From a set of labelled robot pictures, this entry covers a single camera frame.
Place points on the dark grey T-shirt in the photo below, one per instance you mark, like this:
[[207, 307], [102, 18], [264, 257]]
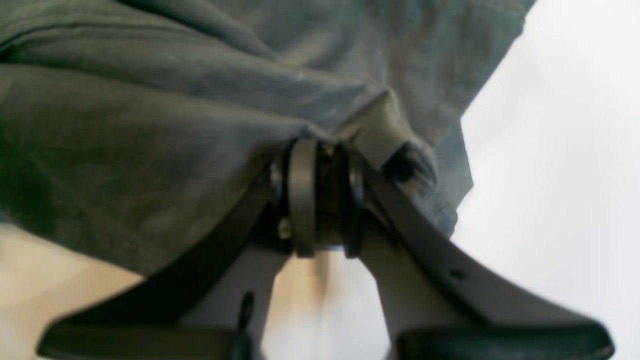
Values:
[[129, 128]]

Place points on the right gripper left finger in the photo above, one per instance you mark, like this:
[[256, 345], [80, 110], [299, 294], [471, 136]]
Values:
[[212, 302]]

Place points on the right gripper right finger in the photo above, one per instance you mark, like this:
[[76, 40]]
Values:
[[438, 302]]

